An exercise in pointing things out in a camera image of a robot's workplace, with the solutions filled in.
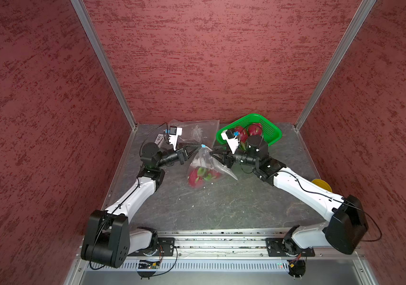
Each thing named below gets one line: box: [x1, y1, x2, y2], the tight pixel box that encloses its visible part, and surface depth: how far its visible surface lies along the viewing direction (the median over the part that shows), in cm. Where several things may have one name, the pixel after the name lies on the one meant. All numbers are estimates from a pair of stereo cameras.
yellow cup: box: [311, 178, 333, 193], surface depth 85 cm
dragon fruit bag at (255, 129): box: [248, 122, 263, 137], surface depth 112 cm
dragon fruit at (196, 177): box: [187, 166, 208, 189], surface depth 83 cm
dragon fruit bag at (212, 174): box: [204, 168, 221, 182], surface depth 85 cm
